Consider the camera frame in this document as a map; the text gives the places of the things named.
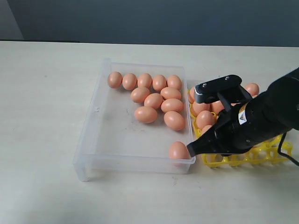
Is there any yellow plastic egg tray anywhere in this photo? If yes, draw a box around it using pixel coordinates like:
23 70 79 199
191 104 292 168

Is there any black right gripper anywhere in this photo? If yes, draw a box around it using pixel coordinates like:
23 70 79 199
187 69 299 157

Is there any brown egg fourth row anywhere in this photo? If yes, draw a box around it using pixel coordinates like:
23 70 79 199
211 100 224 115
161 98 184 113
164 111 185 131

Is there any clear plastic egg box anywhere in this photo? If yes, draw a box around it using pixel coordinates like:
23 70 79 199
73 58 196 182

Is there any brown egg second row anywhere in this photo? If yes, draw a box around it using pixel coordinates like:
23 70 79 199
130 86 150 103

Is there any brown egg third row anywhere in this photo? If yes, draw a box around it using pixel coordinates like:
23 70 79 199
191 101 210 117
160 87 182 100
144 93 164 110

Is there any brown egg fifth row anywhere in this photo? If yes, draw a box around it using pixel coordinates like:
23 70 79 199
134 106 157 124
195 110 216 130

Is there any brown egg top row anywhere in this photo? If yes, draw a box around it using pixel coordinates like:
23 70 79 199
137 73 152 89
122 73 137 91
152 75 167 91
107 71 122 89
167 75 182 90

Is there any brown egg front row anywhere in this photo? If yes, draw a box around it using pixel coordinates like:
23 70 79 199
168 141 190 168
201 125 212 135

